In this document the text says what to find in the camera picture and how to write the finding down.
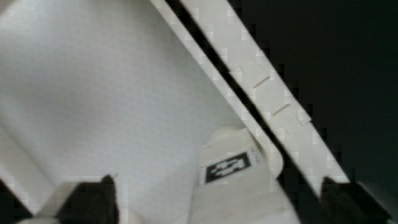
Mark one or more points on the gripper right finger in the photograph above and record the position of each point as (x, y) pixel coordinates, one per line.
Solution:
(348, 205)

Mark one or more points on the white desk top tray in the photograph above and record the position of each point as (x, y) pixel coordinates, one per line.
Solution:
(108, 104)

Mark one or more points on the white leg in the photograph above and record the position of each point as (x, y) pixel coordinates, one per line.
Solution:
(238, 196)

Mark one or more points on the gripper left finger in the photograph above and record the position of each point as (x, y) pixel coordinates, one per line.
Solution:
(81, 204)

